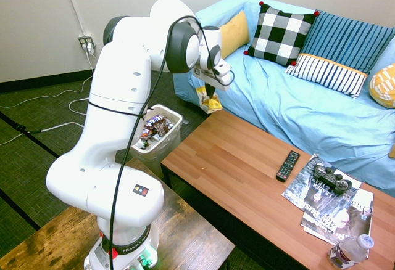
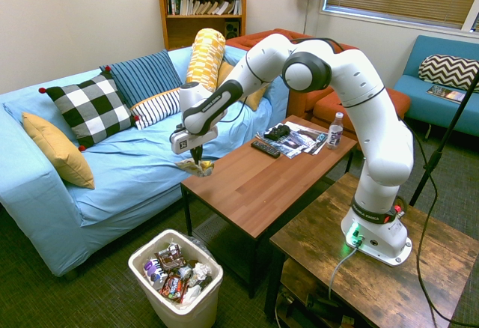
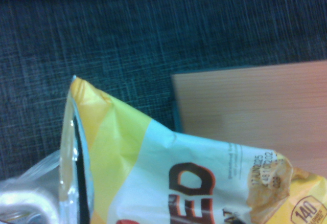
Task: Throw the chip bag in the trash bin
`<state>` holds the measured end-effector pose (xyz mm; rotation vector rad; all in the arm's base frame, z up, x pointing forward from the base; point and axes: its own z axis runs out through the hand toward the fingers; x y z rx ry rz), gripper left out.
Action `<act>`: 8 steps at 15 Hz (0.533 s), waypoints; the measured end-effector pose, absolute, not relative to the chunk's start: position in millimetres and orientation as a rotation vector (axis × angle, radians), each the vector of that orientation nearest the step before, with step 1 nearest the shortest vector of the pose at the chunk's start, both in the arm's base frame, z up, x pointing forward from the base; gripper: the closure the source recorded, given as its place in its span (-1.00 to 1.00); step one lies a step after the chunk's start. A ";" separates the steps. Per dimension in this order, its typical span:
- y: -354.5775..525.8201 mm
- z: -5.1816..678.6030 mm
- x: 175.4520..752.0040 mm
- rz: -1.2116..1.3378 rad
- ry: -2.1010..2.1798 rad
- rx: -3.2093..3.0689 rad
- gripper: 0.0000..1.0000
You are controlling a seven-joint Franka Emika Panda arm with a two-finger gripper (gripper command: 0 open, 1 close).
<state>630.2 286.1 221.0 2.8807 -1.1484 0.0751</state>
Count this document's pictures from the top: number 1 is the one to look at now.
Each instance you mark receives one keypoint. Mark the black game controller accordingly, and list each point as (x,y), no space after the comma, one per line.
(330,178)

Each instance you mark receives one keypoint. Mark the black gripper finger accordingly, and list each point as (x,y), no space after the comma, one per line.
(210,90)

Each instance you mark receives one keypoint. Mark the black TV remote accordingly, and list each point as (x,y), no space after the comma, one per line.
(288,166)

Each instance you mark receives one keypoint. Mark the brown wooden object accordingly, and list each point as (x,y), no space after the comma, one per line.
(392,151)

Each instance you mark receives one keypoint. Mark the white trash bin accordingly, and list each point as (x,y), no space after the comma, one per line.
(154,154)

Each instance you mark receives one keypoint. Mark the yellow white baked chip bag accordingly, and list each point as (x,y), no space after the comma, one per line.
(213,103)

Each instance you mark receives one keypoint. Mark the plain yellow pillow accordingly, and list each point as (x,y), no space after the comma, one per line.
(234,35)

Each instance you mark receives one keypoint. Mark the magazine with snowy cover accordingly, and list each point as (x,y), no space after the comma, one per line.
(301,190)

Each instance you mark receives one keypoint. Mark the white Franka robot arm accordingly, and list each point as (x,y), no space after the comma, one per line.
(117,103)

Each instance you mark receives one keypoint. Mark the clear plastic water bottle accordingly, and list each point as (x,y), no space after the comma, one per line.
(348,251)

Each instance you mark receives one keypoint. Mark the light blue covered couch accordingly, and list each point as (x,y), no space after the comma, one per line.
(293,106)

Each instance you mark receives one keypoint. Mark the purple candy wrapper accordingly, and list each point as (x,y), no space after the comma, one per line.
(154,119)

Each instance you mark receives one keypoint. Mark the white navy striped pillow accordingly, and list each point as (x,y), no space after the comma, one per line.
(330,74)

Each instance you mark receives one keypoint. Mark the brown candy wrapper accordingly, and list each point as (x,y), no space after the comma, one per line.
(162,126)

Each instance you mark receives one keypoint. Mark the colourful crumpled snack wrapper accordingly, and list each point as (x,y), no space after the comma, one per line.
(146,136)

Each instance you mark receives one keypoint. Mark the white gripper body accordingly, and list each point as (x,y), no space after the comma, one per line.
(202,73)

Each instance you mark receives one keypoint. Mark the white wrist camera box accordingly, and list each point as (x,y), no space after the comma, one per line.
(222,69)

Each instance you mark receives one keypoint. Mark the blue striped pillow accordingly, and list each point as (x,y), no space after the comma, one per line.
(348,42)

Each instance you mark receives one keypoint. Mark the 425 Business magazine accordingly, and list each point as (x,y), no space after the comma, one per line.
(345,217)

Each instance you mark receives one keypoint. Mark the grey plastic trash bin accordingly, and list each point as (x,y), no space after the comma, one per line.
(166,149)

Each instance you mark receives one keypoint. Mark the white plug adapter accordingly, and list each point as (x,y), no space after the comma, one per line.
(90,48)

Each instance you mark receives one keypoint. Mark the black white checkered pillow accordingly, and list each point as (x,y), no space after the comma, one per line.
(277,32)

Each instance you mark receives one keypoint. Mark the yellow white patterned pillow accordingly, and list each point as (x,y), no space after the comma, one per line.
(384,86)

